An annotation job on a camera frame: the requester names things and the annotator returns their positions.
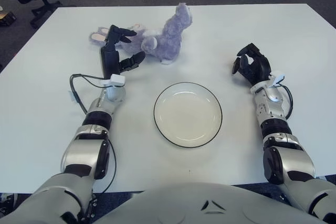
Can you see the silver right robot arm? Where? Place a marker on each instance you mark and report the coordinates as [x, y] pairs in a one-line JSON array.
[[294, 161]]

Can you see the grey robot torso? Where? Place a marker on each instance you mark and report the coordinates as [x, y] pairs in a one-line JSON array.
[[183, 203]]

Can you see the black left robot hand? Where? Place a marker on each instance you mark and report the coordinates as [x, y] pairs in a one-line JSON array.
[[109, 58]]

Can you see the purple plush bunny doll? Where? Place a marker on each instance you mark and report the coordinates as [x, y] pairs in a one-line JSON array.
[[170, 37]]

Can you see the white plate with black rim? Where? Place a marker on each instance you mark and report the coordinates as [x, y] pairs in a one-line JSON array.
[[187, 115]]

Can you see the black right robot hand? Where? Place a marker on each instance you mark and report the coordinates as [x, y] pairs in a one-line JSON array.
[[258, 66]]

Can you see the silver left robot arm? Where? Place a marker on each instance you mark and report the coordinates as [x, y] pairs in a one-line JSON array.
[[78, 153]]

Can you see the yellow black box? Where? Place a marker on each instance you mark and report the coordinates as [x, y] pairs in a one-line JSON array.
[[6, 19]]

